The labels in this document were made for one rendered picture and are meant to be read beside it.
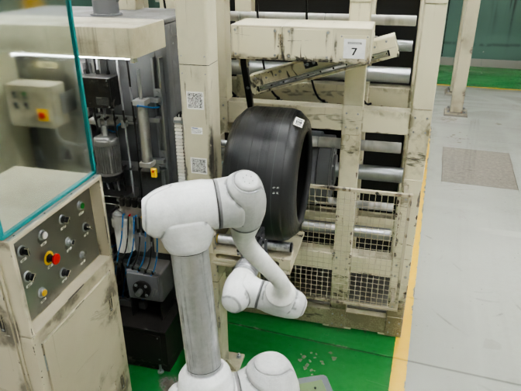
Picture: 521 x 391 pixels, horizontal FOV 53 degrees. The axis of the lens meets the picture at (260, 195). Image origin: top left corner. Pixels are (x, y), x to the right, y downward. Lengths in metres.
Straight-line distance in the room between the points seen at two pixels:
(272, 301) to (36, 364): 0.84
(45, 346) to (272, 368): 0.85
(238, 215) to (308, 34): 1.16
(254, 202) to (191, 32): 1.01
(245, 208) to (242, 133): 0.81
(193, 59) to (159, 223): 1.01
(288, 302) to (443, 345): 1.68
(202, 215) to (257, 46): 1.20
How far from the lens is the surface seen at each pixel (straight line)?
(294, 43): 2.31
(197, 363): 1.52
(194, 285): 1.39
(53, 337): 2.06
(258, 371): 1.58
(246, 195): 1.28
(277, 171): 2.00
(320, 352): 3.11
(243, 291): 1.79
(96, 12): 2.64
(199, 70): 2.16
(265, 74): 2.50
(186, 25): 2.15
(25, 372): 2.09
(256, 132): 2.07
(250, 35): 2.35
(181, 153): 2.32
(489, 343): 3.42
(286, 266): 2.28
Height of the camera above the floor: 2.07
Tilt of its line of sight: 25 degrees down
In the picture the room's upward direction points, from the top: straight up
